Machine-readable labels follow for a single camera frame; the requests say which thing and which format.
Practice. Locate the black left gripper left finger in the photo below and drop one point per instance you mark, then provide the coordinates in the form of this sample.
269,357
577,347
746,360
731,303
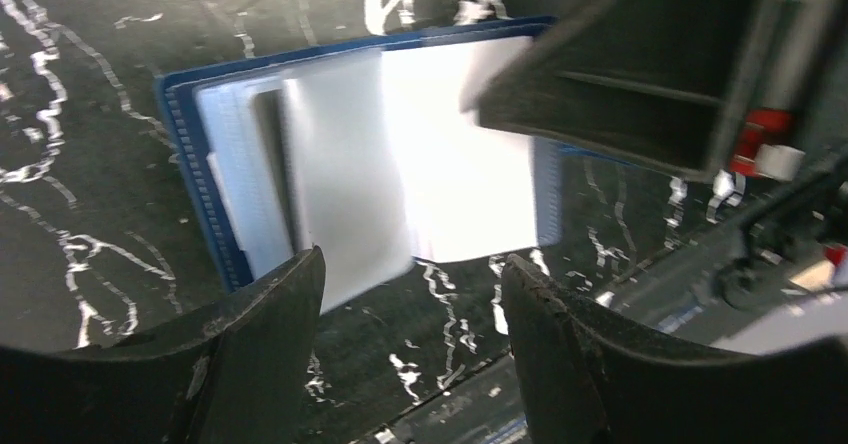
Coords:
233,371

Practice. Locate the blue card holder wallet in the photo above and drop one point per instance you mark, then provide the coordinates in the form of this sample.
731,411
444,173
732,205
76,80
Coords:
368,149

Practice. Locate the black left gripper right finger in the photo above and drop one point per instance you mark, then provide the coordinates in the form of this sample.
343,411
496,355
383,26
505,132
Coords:
590,375

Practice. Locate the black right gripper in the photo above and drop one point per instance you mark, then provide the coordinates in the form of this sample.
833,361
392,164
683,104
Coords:
692,87

